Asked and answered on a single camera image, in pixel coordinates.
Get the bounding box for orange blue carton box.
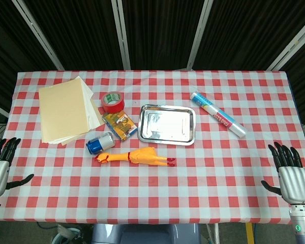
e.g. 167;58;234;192
101;110;138;142

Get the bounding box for yellow rubber chicken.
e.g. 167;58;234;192
95;147;177;168

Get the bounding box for red white checkered tablecloth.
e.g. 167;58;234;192
0;70;299;226

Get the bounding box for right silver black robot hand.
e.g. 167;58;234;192
261;141;305;204

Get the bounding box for blue-grey robot torso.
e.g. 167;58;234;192
91;223;201;244

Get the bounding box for plastic food wrap roll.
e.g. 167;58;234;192
190;91;248;139

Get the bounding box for red tape roll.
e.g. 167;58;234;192
102;90;125;114

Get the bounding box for white paper sheets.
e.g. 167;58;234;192
77;75;106;129

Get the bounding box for blue silver drink can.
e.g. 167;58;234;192
85;132;116;155

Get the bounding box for manila paper stack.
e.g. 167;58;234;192
38;78;106;146

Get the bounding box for white bucket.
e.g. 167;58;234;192
51;227;82;244

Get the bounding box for shiny metal tray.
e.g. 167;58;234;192
137;103;196;146

